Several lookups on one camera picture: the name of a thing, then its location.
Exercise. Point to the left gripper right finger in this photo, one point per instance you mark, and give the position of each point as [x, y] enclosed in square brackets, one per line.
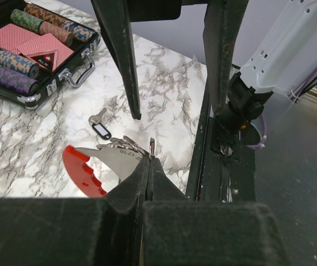
[183, 232]

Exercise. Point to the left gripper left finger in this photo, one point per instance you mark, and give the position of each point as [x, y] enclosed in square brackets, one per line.
[75, 231]

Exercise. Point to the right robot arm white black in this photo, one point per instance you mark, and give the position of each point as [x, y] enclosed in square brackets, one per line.
[236, 99]

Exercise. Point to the black mounting base plate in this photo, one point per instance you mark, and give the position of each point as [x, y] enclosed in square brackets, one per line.
[212, 176]

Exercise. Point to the pink playing card deck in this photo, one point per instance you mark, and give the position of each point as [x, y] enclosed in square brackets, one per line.
[24, 42]

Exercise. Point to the key with black tag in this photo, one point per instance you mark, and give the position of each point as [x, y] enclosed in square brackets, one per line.
[97, 125]

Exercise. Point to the red handled metal key holder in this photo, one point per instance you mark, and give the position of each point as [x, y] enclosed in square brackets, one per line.
[119, 157]

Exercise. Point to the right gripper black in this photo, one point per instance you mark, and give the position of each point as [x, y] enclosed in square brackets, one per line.
[222, 22]

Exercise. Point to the orange chip stack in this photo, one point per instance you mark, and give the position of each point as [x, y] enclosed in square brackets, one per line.
[80, 33]

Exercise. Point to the black poker chip case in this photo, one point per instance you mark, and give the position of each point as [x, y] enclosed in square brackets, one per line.
[75, 70]

